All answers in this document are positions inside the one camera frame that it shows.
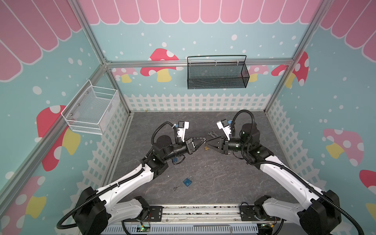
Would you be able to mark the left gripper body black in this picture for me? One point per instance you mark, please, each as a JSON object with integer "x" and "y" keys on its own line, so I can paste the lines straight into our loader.
{"x": 189, "y": 146}

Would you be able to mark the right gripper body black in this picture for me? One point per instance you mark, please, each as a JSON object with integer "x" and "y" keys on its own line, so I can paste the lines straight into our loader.
{"x": 223, "y": 144}

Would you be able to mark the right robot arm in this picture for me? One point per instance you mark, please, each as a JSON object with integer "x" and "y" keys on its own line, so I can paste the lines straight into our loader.
{"x": 318, "y": 212}

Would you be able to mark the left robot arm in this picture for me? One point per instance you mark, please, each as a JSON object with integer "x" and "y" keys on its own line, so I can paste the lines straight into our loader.
{"x": 97, "y": 209}

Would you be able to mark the silver combination wrench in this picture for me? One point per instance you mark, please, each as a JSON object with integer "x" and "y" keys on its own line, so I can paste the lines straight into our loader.
{"x": 213, "y": 134}

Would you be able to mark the large blue padlock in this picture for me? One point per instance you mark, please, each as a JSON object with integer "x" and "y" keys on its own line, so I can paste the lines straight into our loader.
{"x": 188, "y": 181}

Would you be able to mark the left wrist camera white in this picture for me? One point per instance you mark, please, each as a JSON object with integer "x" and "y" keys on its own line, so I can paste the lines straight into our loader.
{"x": 181, "y": 128}

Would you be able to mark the black wire mesh basket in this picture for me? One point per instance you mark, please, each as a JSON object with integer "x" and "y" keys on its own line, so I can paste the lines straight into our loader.
{"x": 217, "y": 72}

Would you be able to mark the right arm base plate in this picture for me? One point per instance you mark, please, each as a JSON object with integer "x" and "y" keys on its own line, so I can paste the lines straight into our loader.
{"x": 249, "y": 213}

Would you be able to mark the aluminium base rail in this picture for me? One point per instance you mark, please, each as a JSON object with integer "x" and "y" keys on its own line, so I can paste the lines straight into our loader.
{"x": 202, "y": 213}

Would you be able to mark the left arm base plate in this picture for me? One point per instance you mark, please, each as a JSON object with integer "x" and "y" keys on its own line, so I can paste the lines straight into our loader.
{"x": 151, "y": 214}

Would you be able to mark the white wire mesh basket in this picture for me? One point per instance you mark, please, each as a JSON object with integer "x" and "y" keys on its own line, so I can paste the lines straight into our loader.
{"x": 91, "y": 110}

